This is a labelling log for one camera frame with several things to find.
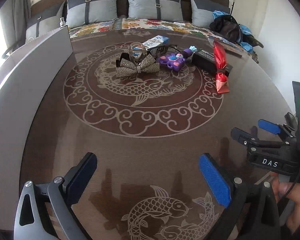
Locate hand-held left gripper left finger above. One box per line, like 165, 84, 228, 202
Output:
14, 152, 98, 240

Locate dark brown handbag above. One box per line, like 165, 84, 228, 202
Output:
209, 15, 240, 43

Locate brown patterned desktop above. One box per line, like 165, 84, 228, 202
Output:
20, 29, 300, 240

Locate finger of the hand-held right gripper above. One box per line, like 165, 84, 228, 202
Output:
231, 127, 290, 153
257, 119, 297, 142

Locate grey curtain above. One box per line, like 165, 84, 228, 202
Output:
10, 0, 32, 48

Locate person's right hand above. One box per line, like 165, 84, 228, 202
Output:
271, 176, 300, 230

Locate grey pillow silver buckle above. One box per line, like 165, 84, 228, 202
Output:
125, 0, 184, 22

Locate large white cardboard box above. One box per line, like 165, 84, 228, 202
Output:
0, 27, 74, 240

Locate small purple toy blue paw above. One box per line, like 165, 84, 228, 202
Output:
179, 45, 198, 58

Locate purple bear toy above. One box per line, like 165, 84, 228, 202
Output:
157, 53, 187, 72

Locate clear plastic packet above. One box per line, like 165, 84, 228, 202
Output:
207, 35, 243, 58

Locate floral blanket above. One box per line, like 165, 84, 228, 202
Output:
68, 17, 259, 63

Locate rhinestone bow hair clip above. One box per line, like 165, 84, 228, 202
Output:
115, 54, 160, 78

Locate grey pillow gold buckle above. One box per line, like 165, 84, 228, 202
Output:
66, 0, 121, 28

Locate black rectangular box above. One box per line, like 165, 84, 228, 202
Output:
191, 48, 233, 77

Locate black rimless eyeglasses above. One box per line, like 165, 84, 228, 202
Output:
149, 44, 178, 57

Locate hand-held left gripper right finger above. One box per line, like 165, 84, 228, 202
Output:
199, 153, 282, 240

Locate blue and white toothpaste box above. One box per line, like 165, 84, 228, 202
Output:
142, 36, 170, 50

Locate grey pillow narrow strap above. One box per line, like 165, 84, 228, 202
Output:
25, 1, 66, 44

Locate grey pillow without buckle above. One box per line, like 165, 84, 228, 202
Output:
189, 0, 231, 29

